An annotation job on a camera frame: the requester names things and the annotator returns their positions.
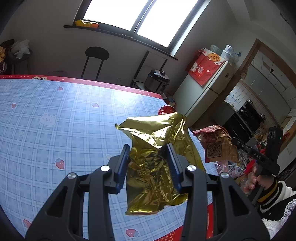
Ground black kitchen stove unit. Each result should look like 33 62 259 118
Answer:
223 99 265 143

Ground brown paper food bag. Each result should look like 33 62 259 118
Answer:
193 125 239 163

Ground person's right hand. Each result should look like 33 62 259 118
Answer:
241 163 274 194

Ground red fabric fridge cover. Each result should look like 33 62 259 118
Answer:
185 48 226 86

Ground black round stool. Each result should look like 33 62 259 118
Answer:
80 46 110 82

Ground blue plaid tablecloth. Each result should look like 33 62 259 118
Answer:
0 74 219 241

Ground black electric pressure cooker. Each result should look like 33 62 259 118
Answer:
144 69 170 94

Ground white refrigerator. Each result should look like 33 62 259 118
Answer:
173 61 234 127

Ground gold foil wrapper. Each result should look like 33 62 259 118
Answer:
115 113 205 215

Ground yellow bag on windowsill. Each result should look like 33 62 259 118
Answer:
75 20 99 29

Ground crushed red soda can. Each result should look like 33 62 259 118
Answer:
158 105 177 115

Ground clear containers on fridge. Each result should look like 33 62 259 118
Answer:
210 45 242 64

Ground window with dark frame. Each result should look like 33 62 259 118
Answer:
69 0 210 58

